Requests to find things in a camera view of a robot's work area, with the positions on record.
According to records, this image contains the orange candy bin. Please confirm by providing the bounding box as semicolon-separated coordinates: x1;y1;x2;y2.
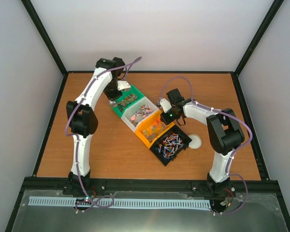
135;110;175;148

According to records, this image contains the black candy bin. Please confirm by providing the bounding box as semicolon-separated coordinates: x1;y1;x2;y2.
150;125;192;166

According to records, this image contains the metal scoop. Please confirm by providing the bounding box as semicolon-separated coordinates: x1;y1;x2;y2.
109;101;117;108

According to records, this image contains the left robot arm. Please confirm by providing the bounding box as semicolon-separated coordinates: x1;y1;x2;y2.
65;57;130;195

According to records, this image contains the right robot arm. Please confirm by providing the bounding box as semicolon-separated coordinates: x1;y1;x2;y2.
158;88;245;195

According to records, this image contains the green candy bin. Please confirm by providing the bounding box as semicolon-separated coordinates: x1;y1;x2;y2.
110;85;144;118

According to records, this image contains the white candy bin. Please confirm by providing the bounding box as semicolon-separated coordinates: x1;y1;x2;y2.
121;97;159;132

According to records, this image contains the white jar lid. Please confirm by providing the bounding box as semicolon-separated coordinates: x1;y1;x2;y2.
188;134;202;149

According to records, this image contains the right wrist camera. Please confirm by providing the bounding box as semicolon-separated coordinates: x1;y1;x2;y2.
157;98;172;113

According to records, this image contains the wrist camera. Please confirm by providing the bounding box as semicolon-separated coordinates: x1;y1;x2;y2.
117;80;131;91
157;98;172;113

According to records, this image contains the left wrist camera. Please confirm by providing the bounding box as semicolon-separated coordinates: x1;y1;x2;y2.
117;80;131;91

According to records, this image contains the light blue cable duct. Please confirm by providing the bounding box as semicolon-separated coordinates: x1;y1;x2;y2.
28;196;211;211

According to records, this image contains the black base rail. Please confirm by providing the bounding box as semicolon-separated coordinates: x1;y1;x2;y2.
21;176;280;197

